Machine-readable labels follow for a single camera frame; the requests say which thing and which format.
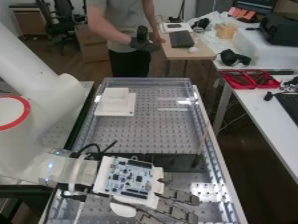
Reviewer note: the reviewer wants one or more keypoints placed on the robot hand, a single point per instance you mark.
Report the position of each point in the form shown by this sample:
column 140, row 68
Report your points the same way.
column 128, row 180

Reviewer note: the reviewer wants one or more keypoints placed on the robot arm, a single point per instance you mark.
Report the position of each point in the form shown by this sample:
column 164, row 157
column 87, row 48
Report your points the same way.
column 27, row 73

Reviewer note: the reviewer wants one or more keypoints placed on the clear box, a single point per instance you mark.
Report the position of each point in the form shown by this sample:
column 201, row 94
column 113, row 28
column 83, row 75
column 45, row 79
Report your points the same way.
column 168, row 133

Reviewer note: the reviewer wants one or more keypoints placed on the small white box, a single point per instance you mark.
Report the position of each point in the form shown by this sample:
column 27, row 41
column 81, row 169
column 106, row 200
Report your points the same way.
column 116, row 101

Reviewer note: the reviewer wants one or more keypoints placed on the white desk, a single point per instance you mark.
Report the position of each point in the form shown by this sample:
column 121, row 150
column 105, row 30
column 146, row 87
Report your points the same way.
column 266, row 55
column 270, row 123

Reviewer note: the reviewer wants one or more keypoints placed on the red tray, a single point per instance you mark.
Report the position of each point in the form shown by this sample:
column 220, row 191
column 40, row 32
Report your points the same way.
column 263, row 79
column 238, row 80

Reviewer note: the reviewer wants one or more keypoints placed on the wooden desk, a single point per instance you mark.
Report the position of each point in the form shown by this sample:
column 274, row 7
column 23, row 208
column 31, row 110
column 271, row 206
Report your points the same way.
column 186, row 55

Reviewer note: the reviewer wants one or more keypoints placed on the white mouse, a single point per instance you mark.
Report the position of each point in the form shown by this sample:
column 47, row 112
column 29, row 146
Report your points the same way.
column 193, row 50

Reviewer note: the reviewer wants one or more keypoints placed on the cardboard box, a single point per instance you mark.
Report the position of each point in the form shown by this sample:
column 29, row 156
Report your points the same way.
column 92, row 43

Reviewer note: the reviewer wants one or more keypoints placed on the black keyboard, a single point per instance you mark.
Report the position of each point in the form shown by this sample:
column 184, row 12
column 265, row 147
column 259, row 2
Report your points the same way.
column 289, row 106
column 181, row 39

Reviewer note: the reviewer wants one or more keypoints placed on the black headphones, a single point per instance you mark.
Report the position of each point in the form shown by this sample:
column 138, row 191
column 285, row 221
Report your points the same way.
column 233, row 57

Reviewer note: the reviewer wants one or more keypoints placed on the person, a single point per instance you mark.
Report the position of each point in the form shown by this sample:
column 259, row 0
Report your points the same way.
column 124, row 30

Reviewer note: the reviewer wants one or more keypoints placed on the small wooden box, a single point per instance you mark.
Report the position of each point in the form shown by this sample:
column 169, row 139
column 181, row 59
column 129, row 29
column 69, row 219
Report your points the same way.
column 226, row 31

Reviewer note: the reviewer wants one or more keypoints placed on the black office chair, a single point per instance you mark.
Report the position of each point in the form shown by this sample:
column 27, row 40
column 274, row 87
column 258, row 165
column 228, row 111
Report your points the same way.
column 57, row 20

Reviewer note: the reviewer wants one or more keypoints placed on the wooden cabinet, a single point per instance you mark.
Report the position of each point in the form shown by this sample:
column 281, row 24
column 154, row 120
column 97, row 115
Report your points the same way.
column 28, row 20

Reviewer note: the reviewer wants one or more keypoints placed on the black case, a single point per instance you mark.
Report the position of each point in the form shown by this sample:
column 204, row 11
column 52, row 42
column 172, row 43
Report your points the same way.
column 279, row 28

